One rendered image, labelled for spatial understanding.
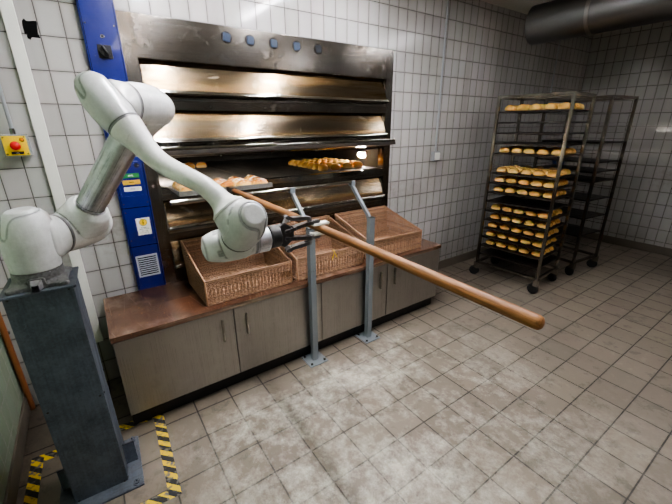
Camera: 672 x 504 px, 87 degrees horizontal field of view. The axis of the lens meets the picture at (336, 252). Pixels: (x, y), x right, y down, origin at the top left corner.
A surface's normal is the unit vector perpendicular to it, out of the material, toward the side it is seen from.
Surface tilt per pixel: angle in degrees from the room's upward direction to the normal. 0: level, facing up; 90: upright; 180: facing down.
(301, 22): 90
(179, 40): 90
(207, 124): 70
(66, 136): 90
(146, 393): 90
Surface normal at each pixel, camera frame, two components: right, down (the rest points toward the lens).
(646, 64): -0.82, 0.20
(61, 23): 0.57, 0.28
